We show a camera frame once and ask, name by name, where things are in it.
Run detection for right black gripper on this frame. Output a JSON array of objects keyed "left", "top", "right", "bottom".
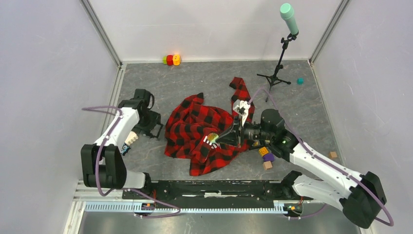
[{"left": 216, "top": 114, "right": 273, "bottom": 148}]

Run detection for red black plaid shirt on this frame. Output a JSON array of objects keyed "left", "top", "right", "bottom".
[{"left": 164, "top": 93, "right": 254, "bottom": 176}]

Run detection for black square frame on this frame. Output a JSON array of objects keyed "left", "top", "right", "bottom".
[{"left": 136, "top": 123, "right": 164, "bottom": 140}]

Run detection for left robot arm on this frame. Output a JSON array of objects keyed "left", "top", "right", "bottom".
[{"left": 80, "top": 89, "right": 163, "bottom": 199}]

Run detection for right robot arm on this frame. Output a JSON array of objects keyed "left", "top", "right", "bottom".
[{"left": 214, "top": 108, "right": 387, "bottom": 229}]

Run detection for white blue toy brick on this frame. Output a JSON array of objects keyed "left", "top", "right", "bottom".
[{"left": 125, "top": 131, "right": 139, "bottom": 146}]

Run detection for yellow toy brick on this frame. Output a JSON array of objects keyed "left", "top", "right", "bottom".
[{"left": 258, "top": 147, "right": 269, "bottom": 157}]

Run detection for owl toy block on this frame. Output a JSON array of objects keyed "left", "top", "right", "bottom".
[{"left": 120, "top": 144, "right": 131, "bottom": 156}]

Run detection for purple toy brick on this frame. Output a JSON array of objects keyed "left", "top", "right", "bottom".
[{"left": 263, "top": 153, "right": 275, "bottom": 162}]

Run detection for red cylinder block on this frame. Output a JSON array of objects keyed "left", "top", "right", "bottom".
[{"left": 165, "top": 55, "right": 173, "bottom": 66}]

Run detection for black tripod mic stand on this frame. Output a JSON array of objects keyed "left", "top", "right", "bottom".
[{"left": 256, "top": 34, "right": 298, "bottom": 93}]

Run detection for teal small cube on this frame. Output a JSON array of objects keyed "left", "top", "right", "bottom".
[{"left": 297, "top": 78, "right": 304, "bottom": 85}]

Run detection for small wooden cube right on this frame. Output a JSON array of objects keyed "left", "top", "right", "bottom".
[{"left": 328, "top": 151, "right": 338, "bottom": 159}]

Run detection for mint green microphone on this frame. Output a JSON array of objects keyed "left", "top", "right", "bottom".
[{"left": 280, "top": 3, "right": 299, "bottom": 36}]

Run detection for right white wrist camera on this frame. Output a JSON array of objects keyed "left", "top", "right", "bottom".
[{"left": 232, "top": 99, "right": 250, "bottom": 127}]

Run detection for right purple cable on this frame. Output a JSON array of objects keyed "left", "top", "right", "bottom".
[{"left": 247, "top": 88, "right": 394, "bottom": 227}]

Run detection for purple cable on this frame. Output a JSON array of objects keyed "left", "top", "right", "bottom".
[
  {"left": 82, "top": 106, "right": 181, "bottom": 219},
  {"left": 247, "top": 88, "right": 394, "bottom": 227}
]

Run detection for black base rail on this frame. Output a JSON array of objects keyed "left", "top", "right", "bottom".
[{"left": 141, "top": 180, "right": 303, "bottom": 209}]

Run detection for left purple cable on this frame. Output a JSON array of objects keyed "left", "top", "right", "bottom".
[{"left": 82, "top": 106, "right": 181, "bottom": 219}]

